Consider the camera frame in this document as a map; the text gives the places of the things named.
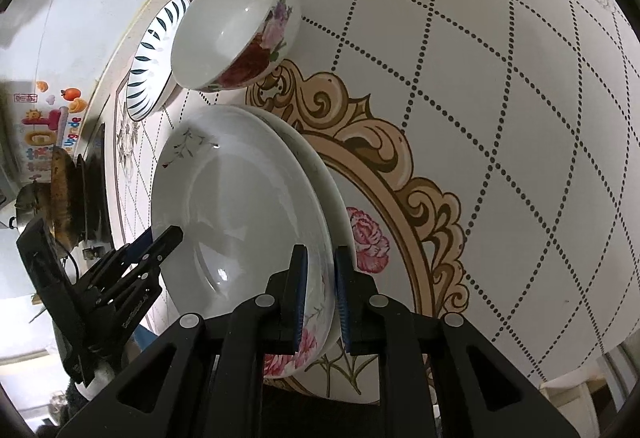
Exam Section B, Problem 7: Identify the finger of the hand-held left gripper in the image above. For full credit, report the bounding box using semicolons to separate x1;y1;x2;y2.
77;228;153;286
107;226;183;296

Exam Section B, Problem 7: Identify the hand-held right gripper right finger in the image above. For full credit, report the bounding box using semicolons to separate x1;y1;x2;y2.
335;246;581;438

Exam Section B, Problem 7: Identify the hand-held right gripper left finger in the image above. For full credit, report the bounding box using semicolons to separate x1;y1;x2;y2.
57;245;308;438

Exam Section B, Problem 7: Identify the white floral deep plate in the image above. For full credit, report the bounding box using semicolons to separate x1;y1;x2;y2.
250;107;358;356
150;105;333;379

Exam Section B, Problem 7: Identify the white plate with blue stripes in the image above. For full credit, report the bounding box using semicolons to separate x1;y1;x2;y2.
125;0;193;121

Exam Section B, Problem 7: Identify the white bowl with red flowers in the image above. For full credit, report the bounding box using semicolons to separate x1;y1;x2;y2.
170;0;302;93

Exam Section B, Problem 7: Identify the black stove top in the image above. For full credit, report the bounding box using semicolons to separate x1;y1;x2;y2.
80;123;113;244

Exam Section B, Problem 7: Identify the steel pot with lid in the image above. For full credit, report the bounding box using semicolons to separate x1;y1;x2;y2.
14;183;51;231

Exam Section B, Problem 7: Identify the black wok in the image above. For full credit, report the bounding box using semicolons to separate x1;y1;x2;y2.
50;145;86;249

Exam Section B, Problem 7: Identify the blue kitchen cabinet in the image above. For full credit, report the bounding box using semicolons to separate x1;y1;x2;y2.
127;320;161;354

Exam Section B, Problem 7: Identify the white diamond-pattern tablecloth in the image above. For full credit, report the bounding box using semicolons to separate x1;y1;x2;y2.
112;0;640;404

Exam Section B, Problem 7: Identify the colourful wall sticker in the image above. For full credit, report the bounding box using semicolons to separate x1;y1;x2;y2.
12;80;88;174

